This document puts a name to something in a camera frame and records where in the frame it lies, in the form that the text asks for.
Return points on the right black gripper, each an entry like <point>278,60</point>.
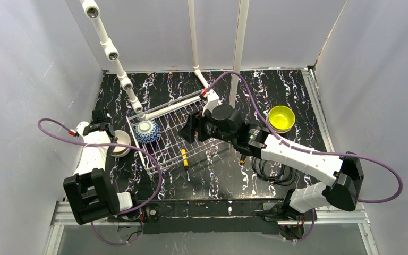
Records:
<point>193,127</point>

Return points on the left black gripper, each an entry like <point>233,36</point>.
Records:
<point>98,127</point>

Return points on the white bowl brown rim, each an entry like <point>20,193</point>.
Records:
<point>122,137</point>

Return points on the red patterned blue bowl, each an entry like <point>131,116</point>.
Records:
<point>147,132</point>

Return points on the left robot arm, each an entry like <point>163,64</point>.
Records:
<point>89,190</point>

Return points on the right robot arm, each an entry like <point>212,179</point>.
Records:
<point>339,178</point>

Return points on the grey white bowl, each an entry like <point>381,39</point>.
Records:
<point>119,152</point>

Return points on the yellow green bowl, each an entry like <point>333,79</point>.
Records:
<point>282,110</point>

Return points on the white vertical pole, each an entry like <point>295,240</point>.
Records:
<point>239,45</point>

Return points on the white wire dish rack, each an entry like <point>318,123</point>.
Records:
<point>171,117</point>

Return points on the yellow handled screwdriver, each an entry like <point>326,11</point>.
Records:
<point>185,163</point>

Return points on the black orange handled screwdriver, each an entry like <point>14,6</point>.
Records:
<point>243,159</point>

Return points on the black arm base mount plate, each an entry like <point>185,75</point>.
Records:
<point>223,215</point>

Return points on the white pvc pipe frame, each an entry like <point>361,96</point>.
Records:
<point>92,12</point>

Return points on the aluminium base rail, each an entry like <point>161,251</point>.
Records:
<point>334,232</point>

